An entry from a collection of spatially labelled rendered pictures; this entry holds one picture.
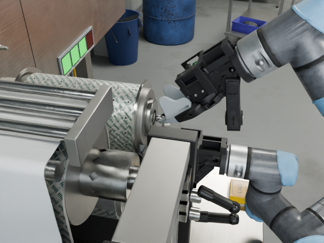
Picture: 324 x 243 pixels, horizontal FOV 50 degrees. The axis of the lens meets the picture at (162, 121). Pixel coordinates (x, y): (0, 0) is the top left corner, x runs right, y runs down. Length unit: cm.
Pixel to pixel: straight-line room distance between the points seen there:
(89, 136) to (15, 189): 9
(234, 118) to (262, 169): 17
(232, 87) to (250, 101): 251
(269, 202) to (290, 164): 11
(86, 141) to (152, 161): 7
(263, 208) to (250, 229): 13
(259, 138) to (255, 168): 195
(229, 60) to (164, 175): 35
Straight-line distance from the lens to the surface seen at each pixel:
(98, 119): 37
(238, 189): 102
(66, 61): 108
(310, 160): 265
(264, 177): 80
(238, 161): 78
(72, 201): 44
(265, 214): 85
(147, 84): 70
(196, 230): 94
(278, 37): 58
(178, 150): 33
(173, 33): 402
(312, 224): 82
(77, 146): 33
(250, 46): 59
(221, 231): 95
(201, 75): 61
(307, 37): 58
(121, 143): 68
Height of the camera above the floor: 166
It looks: 36 degrees down
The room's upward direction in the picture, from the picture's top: straight up
